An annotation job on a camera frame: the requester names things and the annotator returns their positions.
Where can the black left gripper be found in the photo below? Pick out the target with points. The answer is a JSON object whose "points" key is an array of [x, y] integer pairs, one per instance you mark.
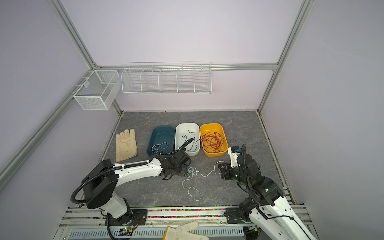
{"points": [[183, 173]]}

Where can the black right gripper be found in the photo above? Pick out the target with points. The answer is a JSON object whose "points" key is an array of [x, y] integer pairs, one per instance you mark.
{"points": [[226, 171]]}

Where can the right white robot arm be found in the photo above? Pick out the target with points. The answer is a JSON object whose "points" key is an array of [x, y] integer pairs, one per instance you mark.
{"points": [[266, 207]]}

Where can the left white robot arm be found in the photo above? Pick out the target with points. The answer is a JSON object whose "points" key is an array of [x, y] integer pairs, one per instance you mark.
{"points": [[97, 189]]}

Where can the teal plastic bin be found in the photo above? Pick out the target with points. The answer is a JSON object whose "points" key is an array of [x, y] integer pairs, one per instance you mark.
{"points": [[162, 140]]}

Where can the white plastic bin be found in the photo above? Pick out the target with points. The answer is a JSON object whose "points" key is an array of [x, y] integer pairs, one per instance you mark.
{"points": [[187, 131]]}

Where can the yellow plastic bin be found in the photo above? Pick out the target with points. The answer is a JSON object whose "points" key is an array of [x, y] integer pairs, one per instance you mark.
{"points": [[213, 140]]}

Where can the cream fabric glove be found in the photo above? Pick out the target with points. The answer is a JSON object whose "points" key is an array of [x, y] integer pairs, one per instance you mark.
{"points": [[126, 145]]}

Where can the white work glove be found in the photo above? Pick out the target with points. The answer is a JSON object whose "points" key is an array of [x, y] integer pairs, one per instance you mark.
{"points": [[183, 232]]}

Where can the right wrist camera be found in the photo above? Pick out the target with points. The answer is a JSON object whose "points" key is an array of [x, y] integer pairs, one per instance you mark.
{"points": [[234, 153]]}

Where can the colourful bead strip rail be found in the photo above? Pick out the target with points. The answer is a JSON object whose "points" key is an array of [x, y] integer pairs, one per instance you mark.
{"points": [[199, 212]]}

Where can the white wire wall shelf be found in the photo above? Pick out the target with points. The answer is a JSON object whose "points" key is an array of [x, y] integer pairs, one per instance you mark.
{"points": [[167, 78]]}

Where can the white wire mesh box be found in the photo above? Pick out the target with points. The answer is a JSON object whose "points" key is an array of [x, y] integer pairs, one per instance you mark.
{"points": [[99, 90]]}

